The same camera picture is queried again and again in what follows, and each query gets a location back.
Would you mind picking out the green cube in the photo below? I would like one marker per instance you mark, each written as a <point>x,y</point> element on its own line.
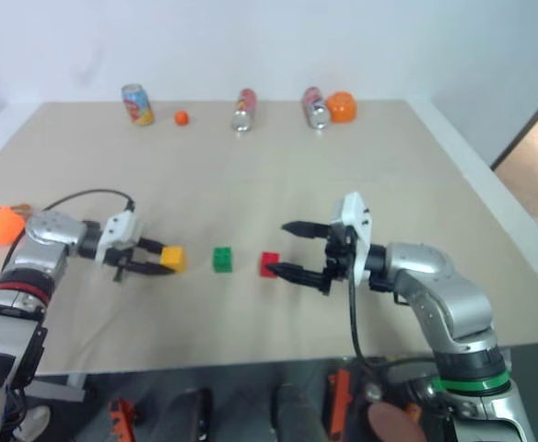
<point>223,260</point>

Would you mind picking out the red cube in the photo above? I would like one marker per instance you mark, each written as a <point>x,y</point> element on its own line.
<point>268,259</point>

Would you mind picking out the yellow colourful drink can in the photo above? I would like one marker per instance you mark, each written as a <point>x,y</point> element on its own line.
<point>138,105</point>

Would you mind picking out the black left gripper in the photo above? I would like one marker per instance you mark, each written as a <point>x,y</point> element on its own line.
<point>124,258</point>

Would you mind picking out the small orange ball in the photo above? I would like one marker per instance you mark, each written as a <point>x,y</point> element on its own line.
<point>181,118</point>

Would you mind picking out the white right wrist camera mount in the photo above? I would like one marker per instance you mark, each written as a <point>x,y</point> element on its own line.
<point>359,221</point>

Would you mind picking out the white shoe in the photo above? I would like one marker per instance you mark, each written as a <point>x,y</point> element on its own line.
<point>34,421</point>

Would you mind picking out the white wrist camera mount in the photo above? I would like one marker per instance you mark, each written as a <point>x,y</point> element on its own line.
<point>359,221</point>
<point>121,228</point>

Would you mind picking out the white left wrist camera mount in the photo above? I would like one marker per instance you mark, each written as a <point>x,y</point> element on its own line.
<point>121,228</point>

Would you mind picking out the orange and black tool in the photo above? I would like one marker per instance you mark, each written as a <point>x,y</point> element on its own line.
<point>121,419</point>
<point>339,398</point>

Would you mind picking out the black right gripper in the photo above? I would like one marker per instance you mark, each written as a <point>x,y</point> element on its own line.
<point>341,251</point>

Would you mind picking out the yellow cube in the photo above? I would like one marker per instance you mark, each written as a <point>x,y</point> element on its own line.
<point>174,258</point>

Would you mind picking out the grey table leg bracket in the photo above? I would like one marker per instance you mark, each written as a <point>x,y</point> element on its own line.
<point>59,389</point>

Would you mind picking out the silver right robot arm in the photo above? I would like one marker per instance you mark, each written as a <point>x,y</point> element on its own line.
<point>444,294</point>

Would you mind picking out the red and silver drink can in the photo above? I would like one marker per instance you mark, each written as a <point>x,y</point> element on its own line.
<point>243,110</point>
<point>316,108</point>

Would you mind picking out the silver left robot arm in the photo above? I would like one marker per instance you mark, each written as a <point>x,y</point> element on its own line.
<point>34,267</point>

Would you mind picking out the pink round object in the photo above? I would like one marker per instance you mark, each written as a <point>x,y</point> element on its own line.
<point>393,423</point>

